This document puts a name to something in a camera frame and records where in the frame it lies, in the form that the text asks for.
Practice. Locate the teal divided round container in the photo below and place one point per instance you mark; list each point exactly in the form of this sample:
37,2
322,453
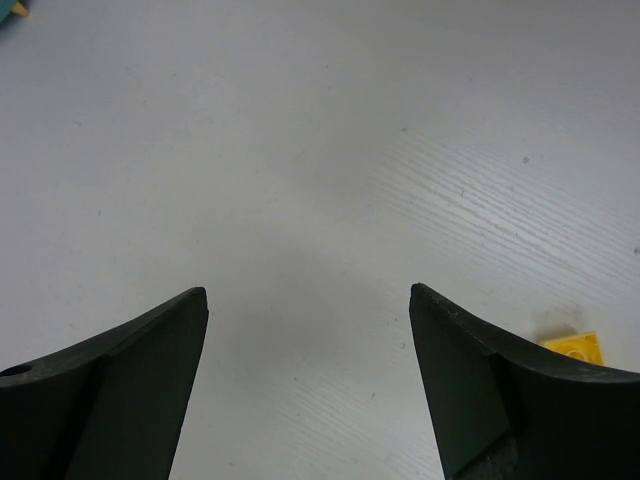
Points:
6,8

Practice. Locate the beige lego brick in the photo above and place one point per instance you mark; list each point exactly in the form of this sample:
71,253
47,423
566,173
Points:
20,9

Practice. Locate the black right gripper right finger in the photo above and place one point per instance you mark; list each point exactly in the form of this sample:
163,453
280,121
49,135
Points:
503,407

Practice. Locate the yellow lego brick upside down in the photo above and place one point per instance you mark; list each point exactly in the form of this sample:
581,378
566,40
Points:
583,347

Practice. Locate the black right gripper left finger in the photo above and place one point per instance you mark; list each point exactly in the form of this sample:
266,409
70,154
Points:
109,407

